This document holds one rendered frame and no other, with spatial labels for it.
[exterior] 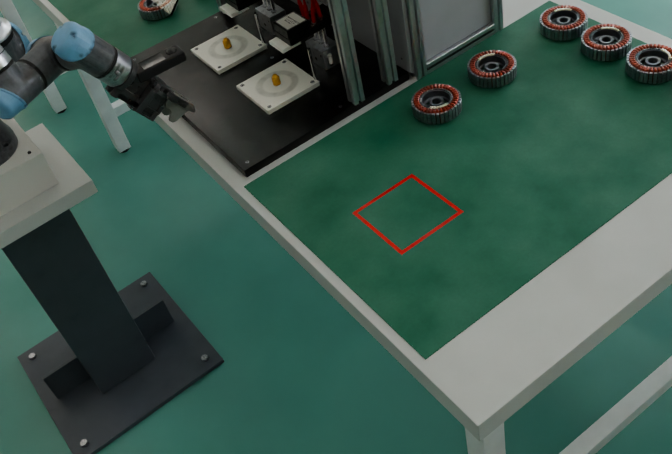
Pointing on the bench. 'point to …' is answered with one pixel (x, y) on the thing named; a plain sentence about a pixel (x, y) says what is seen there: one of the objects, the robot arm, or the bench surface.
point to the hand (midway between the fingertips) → (192, 105)
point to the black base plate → (221, 89)
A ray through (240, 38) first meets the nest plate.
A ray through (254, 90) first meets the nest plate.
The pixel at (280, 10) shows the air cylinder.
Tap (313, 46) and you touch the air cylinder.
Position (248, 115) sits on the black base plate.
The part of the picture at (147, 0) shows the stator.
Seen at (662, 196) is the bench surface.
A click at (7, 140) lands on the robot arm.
